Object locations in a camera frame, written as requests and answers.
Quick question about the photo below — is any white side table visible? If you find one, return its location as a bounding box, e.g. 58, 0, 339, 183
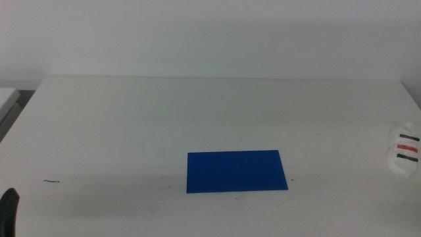
0, 87, 23, 143

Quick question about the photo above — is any white sandal with coloured straps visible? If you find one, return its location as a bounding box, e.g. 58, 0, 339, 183
385, 121, 421, 176

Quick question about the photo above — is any blue rectangular mat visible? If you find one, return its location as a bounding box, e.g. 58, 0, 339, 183
186, 149, 289, 194

